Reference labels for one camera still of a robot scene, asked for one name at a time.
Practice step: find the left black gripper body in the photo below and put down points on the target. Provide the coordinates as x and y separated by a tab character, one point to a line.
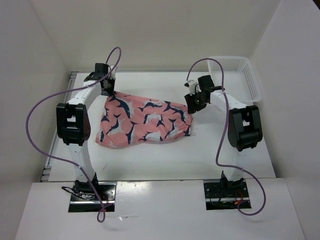
109	90

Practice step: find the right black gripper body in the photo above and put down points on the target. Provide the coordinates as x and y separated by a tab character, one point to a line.
200	103

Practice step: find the pink shark print shorts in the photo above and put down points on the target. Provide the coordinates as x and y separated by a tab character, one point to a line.
128	120

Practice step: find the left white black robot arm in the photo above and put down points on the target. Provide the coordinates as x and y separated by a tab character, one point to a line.
74	128

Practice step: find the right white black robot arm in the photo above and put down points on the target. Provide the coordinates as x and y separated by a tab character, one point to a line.
242	127

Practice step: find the white plastic mesh basket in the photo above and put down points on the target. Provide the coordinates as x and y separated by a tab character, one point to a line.
239	77

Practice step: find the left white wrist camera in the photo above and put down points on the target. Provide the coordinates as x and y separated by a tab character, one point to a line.
112	70

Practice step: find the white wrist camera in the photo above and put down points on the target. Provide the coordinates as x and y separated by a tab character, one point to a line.
112	70
193	86

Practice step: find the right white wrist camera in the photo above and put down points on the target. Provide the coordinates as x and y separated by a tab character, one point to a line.
193	86

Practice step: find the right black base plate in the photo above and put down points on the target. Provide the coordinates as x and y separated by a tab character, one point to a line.
218	199

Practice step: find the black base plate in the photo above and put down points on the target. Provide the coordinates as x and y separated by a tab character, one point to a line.
218	199
84	202

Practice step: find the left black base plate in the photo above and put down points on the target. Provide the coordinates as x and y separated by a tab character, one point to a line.
84	202

